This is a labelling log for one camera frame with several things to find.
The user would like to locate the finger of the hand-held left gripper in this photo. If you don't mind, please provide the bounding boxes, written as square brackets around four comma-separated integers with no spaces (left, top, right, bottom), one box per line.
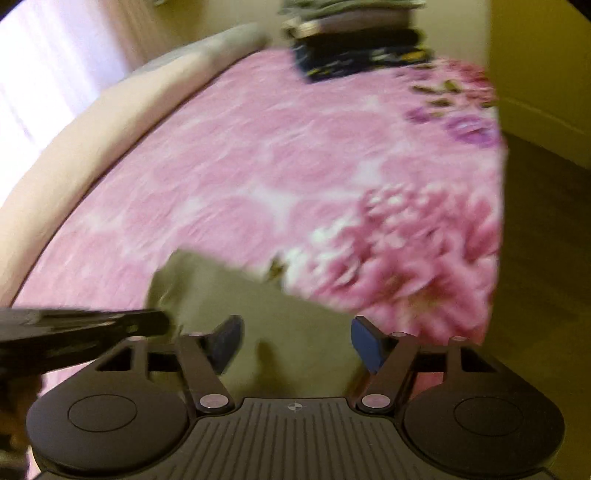
[104,309,171,339]

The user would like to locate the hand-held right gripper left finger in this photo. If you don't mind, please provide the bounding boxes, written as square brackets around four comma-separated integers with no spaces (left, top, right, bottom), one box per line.
[95,315,245,413]

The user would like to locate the pink floral blanket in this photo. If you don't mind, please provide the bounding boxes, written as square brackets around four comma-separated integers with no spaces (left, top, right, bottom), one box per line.
[14,46,509,402]

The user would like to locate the folded dark blue printed garment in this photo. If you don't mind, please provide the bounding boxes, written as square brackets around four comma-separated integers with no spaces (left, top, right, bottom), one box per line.
[290,28,437,85]

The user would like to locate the folded grey garment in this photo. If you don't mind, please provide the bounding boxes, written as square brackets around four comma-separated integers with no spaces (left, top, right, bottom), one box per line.
[279,0,428,21]

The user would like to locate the pale pink curtain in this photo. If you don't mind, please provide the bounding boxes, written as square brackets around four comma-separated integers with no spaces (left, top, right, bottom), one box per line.
[0,0,155,158]

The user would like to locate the olive green pants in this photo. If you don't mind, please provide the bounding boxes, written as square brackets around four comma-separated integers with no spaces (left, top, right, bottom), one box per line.
[147,248,384,403]

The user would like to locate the folded pale lilac garment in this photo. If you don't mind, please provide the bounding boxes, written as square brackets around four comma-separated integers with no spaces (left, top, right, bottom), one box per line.
[293,10,414,40]

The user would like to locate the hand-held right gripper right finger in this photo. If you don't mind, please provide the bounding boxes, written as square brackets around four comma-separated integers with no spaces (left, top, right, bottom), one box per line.
[351,315,499,413]

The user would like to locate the grey and pink duvet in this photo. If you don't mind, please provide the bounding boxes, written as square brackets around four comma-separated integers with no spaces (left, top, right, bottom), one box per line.
[0,22,273,301]

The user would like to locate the person's left hand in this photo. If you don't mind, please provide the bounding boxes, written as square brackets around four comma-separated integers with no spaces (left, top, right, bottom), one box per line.
[0,373,43,455]

